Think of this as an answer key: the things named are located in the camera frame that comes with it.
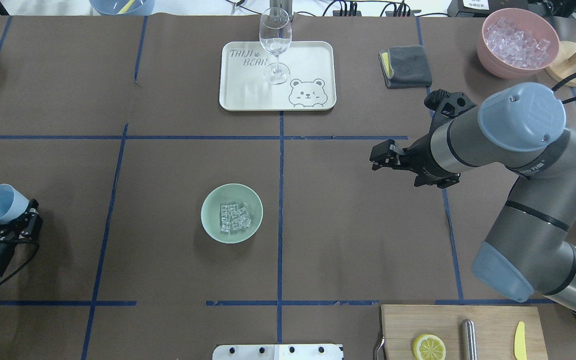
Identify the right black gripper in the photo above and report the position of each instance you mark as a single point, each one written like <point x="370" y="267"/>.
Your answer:
<point x="424" y="159"/>

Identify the light blue cup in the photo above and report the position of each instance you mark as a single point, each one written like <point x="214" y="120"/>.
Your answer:
<point x="12" y="203"/>

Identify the green bowl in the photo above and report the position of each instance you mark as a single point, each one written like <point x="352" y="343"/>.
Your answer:
<point x="231" y="192"/>

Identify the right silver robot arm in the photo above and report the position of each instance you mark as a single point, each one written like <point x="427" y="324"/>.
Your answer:
<point x="524" y="128"/>

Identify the ice cubes in bowl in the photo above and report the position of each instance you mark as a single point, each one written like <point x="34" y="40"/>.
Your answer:
<point x="234" y="217"/>

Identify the pink bowl of ice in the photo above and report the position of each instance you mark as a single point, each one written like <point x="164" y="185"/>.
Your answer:
<point x="516" y="43"/>

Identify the blue bowl with fork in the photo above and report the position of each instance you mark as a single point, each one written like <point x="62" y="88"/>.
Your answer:
<point x="123" y="7"/>

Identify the grey folded cloth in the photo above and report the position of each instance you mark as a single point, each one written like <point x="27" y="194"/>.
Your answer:
<point x="405" y="67"/>

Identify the clear wine glass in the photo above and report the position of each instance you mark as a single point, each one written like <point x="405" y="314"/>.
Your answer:
<point x="275" y="36"/>

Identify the lemon half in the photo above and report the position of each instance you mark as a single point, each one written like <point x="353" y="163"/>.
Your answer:
<point x="428" y="346"/>

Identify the wooden cutting board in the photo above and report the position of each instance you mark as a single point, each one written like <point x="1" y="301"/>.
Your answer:
<point x="494" y="330"/>

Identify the yellow plastic knife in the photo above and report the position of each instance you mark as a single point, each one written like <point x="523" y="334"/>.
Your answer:
<point x="519" y="341"/>

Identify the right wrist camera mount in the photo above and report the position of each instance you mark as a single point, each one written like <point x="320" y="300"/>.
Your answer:
<point x="447" y="105"/>

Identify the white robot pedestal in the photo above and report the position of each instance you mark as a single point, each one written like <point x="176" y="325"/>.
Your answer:
<point x="299" y="351"/>

